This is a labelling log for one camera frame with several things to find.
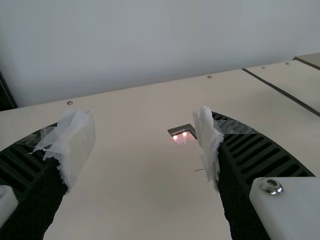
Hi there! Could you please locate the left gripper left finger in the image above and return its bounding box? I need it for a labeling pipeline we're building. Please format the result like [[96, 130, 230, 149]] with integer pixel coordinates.
[[0, 109, 97, 240]]

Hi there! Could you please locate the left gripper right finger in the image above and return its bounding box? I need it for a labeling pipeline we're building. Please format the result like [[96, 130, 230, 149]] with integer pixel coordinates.
[[191, 105, 320, 240]]

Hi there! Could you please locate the small square scanner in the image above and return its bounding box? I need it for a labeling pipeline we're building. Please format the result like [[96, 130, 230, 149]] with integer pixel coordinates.
[[166, 123, 199, 146]]

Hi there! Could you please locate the black strip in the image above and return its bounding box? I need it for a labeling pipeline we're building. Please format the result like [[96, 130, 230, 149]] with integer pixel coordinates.
[[241, 67, 320, 115]]

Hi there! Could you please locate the black post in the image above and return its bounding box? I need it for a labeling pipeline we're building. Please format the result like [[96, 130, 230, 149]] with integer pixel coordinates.
[[0, 69, 19, 112]]

